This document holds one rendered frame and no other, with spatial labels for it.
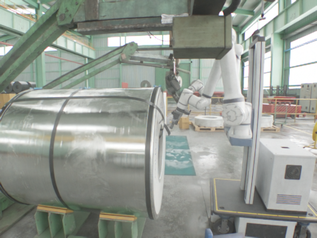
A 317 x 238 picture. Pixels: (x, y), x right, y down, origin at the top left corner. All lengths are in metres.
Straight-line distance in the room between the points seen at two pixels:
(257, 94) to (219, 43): 1.08
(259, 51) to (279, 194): 1.19
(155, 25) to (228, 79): 0.63
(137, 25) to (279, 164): 1.47
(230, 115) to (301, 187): 0.90
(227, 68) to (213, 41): 0.75
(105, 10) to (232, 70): 0.90
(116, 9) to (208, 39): 0.68
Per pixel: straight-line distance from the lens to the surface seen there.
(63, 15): 1.37
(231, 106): 1.37
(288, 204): 1.96
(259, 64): 1.74
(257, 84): 1.72
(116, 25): 1.18
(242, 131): 1.58
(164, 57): 2.65
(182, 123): 6.86
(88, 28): 1.25
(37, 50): 1.55
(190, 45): 0.68
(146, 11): 1.17
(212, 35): 0.69
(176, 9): 1.16
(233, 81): 1.41
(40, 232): 2.23
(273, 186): 1.84
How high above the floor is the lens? 1.32
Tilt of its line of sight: 8 degrees down
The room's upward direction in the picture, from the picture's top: straight up
